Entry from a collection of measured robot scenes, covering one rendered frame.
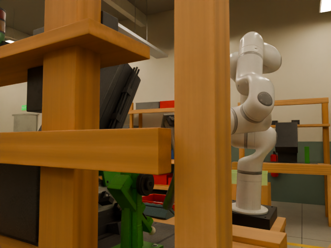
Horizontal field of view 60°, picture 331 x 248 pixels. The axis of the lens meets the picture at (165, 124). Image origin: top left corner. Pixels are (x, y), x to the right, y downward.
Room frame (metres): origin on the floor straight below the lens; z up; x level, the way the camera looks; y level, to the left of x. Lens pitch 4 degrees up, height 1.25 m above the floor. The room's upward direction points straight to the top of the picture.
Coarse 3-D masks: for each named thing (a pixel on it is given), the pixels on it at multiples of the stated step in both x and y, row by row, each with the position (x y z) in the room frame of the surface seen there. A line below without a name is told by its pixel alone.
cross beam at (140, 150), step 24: (0, 144) 0.83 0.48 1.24; (24, 144) 0.77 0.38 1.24; (48, 144) 0.71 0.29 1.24; (72, 144) 0.67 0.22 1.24; (96, 144) 0.63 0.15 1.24; (120, 144) 0.59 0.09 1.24; (144, 144) 0.56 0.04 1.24; (168, 144) 0.57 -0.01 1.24; (72, 168) 0.67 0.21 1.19; (96, 168) 0.63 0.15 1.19; (120, 168) 0.59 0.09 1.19; (144, 168) 0.56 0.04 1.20; (168, 168) 0.57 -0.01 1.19
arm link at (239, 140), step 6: (234, 54) 1.21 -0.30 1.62; (234, 60) 1.20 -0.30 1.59; (234, 66) 1.21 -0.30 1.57; (234, 72) 1.23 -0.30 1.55; (234, 78) 1.24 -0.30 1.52; (240, 96) 1.32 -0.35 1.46; (246, 96) 1.28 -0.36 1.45; (240, 102) 1.34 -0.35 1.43; (234, 138) 1.41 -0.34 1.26; (240, 138) 1.40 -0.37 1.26; (246, 138) 1.39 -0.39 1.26; (234, 144) 1.43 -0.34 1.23; (240, 144) 1.41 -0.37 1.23; (246, 144) 1.40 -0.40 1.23
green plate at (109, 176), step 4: (100, 172) 1.18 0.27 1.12; (104, 172) 1.16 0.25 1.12; (108, 172) 1.18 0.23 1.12; (112, 172) 1.20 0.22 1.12; (116, 172) 1.22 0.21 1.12; (120, 172) 1.24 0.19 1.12; (104, 176) 1.16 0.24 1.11; (108, 176) 1.18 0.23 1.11; (112, 176) 1.20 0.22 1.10; (104, 180) 1.16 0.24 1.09; (108, 180) 1.17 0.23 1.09; (104, 184) 1.15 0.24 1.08; (108, 184) 1.17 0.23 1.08
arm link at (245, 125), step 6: (234, 108) 0.85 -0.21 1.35; (240, 108) 0.85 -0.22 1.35; (240, 114) 0.84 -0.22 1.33; (270, 114) 0.87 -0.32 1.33; (240, 120) 0.84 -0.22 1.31; (246, 120) 0.84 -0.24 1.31; (264, 120) 0.86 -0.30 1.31; (270, 120) 0.87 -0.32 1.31; (240, 126) 0.84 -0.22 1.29; (246, 126) 0.85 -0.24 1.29; (252, 126) 0.85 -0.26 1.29; (258, 126) 0.87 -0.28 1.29; (264, 126) 0.88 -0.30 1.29; (234, 132) 0.85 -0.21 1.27; (240, 132) 0.87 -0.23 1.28; (246, 132) 0.88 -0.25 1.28
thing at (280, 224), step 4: (276, 220) 1.47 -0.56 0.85; (280, 220) 1.47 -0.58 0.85; (284, 220) 1.47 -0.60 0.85; (276, 224) 1.40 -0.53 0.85; (280, 224) 1.40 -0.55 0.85; (284, 224) 1.46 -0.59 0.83; (272, 228) 1.34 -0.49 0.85; (276, 228) 1.34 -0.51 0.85; (280, 228) 1.34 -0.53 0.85; (284, 228) 1.45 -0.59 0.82
